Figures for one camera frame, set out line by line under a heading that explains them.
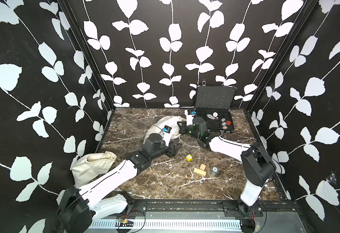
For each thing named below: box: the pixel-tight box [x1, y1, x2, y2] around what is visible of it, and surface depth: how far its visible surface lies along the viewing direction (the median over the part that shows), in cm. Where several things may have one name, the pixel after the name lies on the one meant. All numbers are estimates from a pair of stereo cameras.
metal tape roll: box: [211, 166, 220, 173], surface depth 83 cm
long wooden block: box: [193, 167, 207, 177], surface depth 88 cm
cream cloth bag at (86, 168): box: [69, 150, 118, 188], surface depth 77 cm
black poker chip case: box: [195, 80, 238, 133], surface depth 113 cm
